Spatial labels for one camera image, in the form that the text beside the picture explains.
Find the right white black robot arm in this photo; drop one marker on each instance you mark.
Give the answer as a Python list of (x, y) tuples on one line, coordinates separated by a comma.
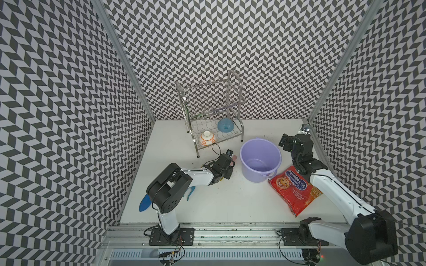
[(369, 234)]

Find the blue ceramic bowl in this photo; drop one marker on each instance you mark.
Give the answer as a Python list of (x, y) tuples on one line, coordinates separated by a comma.
[(225, 125)]

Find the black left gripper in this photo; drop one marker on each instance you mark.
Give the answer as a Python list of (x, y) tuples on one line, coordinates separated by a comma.
[(230, 169)]

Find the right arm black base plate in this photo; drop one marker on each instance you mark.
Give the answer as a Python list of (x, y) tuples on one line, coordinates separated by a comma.
[(293, 237)]

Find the right aluminium corner post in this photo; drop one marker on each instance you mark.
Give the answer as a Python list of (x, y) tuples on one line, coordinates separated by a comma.
[(360, 31)]

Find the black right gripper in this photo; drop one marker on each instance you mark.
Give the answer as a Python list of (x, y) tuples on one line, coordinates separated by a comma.
[(288, 139)]

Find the left aluminium corner post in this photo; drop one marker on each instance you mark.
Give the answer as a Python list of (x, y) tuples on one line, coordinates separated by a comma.
[(117, 45)]

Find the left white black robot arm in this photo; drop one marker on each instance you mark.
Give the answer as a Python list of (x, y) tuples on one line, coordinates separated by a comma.
[(167, 190)]

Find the silver wire dish rack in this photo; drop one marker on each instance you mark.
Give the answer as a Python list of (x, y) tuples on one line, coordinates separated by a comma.
[(203, 105)]

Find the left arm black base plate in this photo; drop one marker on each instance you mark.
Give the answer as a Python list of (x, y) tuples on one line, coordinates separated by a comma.
[(181, 236)]

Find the dark blue trowel wooden handle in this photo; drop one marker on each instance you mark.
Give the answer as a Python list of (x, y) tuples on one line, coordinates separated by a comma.
[(145, 203)]

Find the red cookie snack bag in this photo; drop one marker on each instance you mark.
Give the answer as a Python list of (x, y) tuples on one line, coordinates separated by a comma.
[(294, 190)]

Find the aluminium corner post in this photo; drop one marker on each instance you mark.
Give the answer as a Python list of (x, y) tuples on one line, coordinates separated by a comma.
[(117, 45), (360, 31)]

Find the white orange patterned bowl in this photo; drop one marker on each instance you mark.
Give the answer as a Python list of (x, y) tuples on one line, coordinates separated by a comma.
[(207, 138)]

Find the blue hand rake yellow handle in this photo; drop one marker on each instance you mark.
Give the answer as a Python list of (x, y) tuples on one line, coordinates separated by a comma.
[(191, 190)]

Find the purple trowel pink handle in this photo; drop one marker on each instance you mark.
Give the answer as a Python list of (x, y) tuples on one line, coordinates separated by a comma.
[(234, 158)]

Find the purple plastic bucket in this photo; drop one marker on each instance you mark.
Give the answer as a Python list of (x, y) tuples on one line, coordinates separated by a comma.
[(260, 160)]

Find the aluminium front rail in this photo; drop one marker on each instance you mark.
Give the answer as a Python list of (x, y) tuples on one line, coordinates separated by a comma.
[(206, 235)]

